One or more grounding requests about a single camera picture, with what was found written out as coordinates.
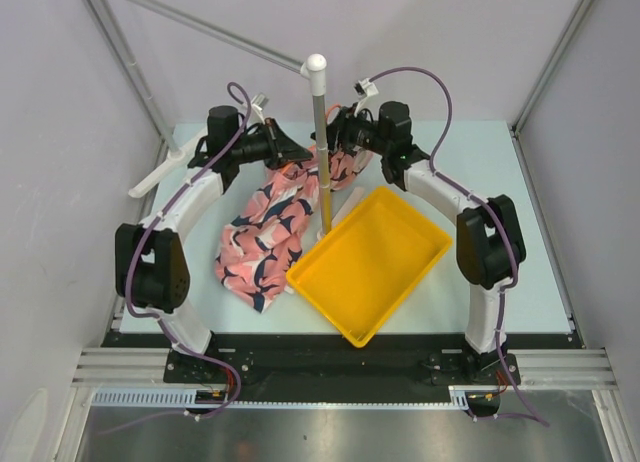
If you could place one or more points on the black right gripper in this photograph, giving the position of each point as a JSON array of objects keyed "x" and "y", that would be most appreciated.
[{"x": 340, "y": 130}]

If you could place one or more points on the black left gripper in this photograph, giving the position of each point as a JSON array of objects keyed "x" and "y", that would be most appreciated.
[{"x": 279, "y": 145}]

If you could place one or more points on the pink shark-print shorts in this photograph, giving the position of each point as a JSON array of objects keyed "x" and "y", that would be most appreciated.
[{"x": 259, "y": 246}]

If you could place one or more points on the orange plastic hanger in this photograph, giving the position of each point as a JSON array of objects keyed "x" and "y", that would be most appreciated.
[{"x": 328, "y": 113}]

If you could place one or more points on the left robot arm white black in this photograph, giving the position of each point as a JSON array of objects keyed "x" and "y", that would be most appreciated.
[{"x": 151, "y": 271}]

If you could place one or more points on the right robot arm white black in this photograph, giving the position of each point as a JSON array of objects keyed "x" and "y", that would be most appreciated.
[{"x": 488, "y": 239}]

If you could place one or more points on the grey clothes rack with white joints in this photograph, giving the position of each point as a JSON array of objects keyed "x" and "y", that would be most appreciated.
[{"x": 313, "y": 69}]

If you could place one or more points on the yellow plastic tray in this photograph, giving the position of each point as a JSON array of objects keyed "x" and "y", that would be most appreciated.
[{"x": 364, "y": 269}]

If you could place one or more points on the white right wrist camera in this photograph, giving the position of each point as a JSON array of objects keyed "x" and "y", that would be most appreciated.
[{"x": 365, "y": 90}]

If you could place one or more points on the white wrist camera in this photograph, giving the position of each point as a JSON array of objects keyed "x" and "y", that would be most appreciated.
[
  {"x": 258, "y": 104},
  {"x": 365, "y": 90}
]

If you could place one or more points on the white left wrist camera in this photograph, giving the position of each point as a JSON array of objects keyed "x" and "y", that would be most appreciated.
[{"x": 258, "y": 104}]

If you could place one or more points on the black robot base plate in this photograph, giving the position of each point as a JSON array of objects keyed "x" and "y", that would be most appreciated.
[{"x": 436, "y": 359}]

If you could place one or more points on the white slotted cable duct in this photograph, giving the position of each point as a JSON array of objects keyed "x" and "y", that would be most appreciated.
[{"x": 202, "y": 399}]

